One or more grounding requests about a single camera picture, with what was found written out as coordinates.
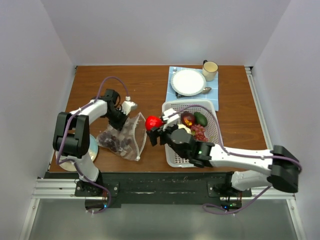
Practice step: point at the metal spoon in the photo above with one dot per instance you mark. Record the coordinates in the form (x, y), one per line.
(206, 90)

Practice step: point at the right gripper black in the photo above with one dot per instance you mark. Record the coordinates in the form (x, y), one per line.
(153, 135)

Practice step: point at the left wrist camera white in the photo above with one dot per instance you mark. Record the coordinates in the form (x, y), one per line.
(128, 106)

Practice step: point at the fake red apple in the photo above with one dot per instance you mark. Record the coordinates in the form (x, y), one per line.
(153, 122)

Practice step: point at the white paper plate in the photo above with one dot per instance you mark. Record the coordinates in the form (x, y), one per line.
(188, 82)

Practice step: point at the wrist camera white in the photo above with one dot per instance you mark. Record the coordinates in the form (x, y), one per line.
(170, 118)
(128, 106)

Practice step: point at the fake green pepper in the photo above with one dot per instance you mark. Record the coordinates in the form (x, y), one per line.
(200, 119)

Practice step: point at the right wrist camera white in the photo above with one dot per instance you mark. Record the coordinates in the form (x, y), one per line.
(170, 118)

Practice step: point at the white perforated plastic basket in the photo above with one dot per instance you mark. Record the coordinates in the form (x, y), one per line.
(212, 130)

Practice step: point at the fake red grapes bunch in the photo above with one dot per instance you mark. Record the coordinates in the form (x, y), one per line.
(198, 132)

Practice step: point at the right side aluminium rail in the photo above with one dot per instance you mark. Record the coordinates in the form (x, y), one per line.
(258, 107)

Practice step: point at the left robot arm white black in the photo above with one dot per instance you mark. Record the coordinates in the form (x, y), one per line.
(71, 139)

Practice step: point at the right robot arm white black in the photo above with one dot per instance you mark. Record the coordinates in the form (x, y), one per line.
(277, 167)

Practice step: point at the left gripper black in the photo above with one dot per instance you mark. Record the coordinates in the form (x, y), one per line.
(119, 125)

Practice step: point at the aluminium frame rail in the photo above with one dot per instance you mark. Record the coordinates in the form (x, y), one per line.
(66, 188)

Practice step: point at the blue beige ceramic plate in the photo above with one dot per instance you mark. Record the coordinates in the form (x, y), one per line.
(92, 150)

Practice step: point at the fake dark red fruit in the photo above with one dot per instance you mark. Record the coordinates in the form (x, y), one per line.
(187, 119)

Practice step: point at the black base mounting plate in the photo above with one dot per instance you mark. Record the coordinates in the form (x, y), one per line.
(165, 188)

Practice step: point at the cream enamel mug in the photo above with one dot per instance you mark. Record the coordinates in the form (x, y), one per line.
(209, 70)

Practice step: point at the fake white cauliflower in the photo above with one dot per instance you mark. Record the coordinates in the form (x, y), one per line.
(187, 129)

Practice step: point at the clear zip top bag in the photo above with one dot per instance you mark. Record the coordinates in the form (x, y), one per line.
(134, 128)

